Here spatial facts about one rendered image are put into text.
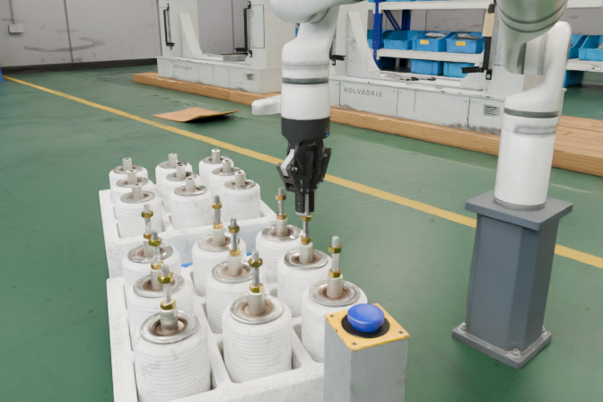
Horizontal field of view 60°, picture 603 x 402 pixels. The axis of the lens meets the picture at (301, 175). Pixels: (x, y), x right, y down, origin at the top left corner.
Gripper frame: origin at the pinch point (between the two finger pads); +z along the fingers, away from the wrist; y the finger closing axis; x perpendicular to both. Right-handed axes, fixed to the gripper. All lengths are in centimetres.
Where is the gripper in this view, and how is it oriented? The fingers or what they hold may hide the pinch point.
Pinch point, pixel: (305, 202)
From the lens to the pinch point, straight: 83.7
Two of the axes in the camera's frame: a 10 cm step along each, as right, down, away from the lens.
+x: -8.5, -1.5, 5.0
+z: 0.0, 9.5, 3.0
